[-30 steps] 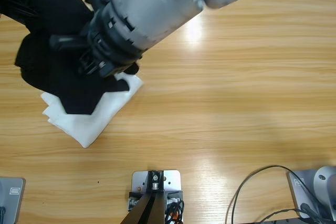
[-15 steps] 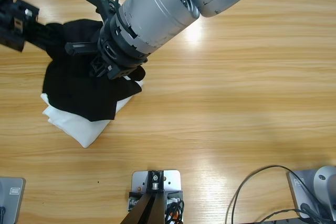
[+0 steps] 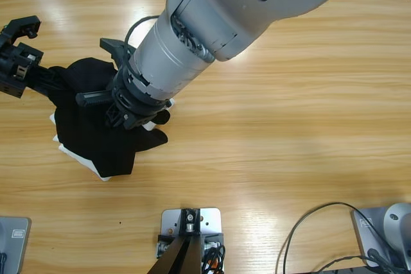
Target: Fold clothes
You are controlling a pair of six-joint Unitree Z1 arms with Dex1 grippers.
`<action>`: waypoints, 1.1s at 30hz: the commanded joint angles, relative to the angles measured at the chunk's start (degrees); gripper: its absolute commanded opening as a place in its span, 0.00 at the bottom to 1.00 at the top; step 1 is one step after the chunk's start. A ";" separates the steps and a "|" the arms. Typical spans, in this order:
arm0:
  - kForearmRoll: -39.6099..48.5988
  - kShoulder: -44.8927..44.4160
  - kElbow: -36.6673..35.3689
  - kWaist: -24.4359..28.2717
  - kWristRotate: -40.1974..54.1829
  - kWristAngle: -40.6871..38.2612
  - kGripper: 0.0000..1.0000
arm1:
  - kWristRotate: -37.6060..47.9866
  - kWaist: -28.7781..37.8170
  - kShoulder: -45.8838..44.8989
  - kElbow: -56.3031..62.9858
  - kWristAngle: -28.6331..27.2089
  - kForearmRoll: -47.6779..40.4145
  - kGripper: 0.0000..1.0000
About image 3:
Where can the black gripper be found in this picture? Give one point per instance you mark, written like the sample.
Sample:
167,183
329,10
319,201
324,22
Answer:
138,104
16,68

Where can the black polo shirt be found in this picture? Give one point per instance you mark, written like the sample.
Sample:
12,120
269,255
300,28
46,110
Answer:
96,133

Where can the white cloth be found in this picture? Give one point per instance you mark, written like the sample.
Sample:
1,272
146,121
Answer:
102,177

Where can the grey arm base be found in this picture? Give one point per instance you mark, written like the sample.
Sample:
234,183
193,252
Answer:
16,248
369,238

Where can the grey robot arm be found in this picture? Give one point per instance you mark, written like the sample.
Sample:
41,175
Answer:
224,14

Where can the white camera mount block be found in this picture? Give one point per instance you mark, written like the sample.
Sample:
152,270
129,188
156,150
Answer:
212,219

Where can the dark camera post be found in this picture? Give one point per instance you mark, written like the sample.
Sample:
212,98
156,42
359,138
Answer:
183,254

